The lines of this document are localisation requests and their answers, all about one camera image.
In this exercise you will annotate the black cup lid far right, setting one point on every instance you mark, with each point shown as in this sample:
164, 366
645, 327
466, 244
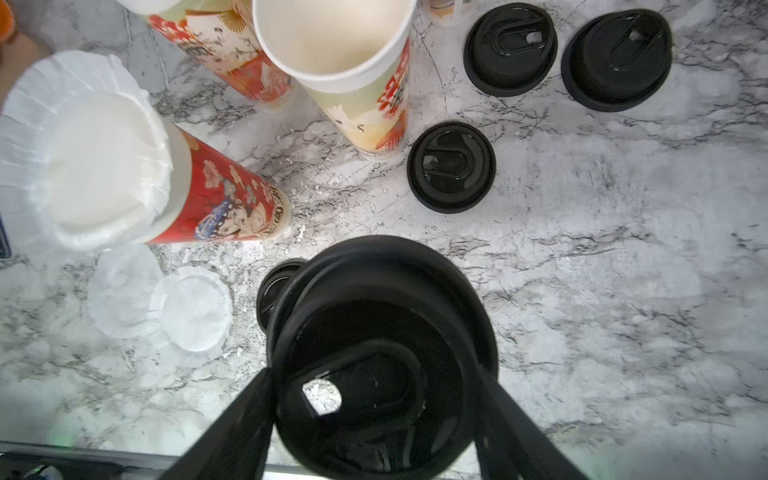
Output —
618, 60

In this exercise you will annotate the black cup lid front left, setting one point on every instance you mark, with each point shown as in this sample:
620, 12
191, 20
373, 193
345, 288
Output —
271, 288

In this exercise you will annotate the cream paper cup front right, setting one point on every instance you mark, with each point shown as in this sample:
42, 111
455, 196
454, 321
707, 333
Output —
351, 57

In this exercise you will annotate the orange mug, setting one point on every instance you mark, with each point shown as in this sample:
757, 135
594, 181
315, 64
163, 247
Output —
7, 22

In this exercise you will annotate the black cup lid middle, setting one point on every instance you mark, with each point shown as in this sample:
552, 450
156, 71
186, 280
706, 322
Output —
451, 167

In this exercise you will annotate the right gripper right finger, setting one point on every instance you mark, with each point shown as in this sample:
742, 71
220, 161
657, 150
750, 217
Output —
509, 444

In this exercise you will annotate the cream paper cup back middle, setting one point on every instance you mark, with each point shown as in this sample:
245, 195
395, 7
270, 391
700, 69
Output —
448, 13

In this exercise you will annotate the red paper milk tea cup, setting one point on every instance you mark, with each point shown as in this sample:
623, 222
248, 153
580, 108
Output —
214, 199

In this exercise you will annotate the red white paper cup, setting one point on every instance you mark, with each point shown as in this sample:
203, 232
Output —
220, 36

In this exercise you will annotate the wooden mug tree stand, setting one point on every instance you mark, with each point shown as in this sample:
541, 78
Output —
17, 55

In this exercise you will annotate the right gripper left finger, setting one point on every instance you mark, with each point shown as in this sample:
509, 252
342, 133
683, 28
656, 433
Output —
236, 444

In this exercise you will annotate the black cup lid back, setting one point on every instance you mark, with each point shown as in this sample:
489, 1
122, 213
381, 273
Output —
510, 49

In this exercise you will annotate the cream paper cup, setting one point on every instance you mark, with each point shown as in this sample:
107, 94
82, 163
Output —
351, 57
448, 13

